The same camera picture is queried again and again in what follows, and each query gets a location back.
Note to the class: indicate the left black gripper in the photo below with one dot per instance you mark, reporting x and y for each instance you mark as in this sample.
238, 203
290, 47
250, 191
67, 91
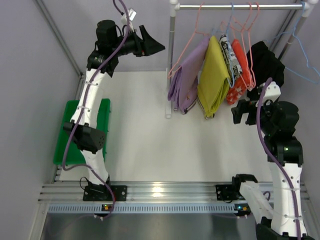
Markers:
140, 43

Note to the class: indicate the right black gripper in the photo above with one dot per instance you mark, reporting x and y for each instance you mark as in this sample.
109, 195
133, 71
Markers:
251, 110

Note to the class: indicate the pink wire hanger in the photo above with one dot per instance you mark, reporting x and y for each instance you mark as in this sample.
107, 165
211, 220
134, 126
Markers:
175, 66

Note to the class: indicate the purple trousers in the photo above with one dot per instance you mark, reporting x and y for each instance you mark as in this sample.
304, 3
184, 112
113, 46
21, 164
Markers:
183, 88

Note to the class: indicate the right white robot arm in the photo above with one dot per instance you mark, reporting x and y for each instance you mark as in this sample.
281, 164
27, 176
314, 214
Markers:
275, 122

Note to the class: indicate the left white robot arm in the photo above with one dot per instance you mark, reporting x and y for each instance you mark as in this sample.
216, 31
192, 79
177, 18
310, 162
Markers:
82, 127

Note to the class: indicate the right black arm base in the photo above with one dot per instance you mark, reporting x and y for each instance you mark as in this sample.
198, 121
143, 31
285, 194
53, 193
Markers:
226, 193

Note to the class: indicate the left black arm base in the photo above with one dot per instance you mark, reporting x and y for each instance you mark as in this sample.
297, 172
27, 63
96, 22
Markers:
120, 192

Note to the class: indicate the yellow-green trousers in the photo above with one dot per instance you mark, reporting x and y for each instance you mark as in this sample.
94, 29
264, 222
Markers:
214, 80

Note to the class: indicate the light blue empty hanger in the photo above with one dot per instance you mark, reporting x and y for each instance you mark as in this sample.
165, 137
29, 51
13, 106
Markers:
293, 36

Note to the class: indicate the pink hanger pair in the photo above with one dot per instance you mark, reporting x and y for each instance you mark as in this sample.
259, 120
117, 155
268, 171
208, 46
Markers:
243, 28

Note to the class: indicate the orange patterned cloth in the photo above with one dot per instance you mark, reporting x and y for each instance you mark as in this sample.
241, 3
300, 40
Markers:
244, 80

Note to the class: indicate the black white patterned cloth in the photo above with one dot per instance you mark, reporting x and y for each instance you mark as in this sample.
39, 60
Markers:
233, 66

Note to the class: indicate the black garment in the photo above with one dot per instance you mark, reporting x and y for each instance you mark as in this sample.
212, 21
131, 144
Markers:
265, 65

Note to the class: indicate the green plastic bin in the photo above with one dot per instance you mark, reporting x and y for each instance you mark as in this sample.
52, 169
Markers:
74, 156

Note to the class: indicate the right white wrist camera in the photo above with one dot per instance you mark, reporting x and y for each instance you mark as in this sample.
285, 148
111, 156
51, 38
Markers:
272, 92

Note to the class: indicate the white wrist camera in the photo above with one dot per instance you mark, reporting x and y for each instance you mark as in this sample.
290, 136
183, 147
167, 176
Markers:
131, 14
272, 92

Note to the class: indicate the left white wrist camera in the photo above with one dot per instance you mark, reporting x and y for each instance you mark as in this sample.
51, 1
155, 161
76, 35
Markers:
131, 14

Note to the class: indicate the rack vertical post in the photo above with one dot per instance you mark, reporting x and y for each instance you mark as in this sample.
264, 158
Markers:
174, 7

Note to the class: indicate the metal clothes rack rail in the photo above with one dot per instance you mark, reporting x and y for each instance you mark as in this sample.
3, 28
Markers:
294, 6

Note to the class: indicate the aluminium frame strut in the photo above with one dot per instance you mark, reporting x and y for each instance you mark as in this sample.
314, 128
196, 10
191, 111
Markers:
42, 8

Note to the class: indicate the grey slotted cable duct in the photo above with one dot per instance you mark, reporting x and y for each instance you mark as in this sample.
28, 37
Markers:
148, 208

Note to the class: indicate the aluminium mounting rail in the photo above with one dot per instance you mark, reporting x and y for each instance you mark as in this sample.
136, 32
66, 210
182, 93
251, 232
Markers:
137, 192

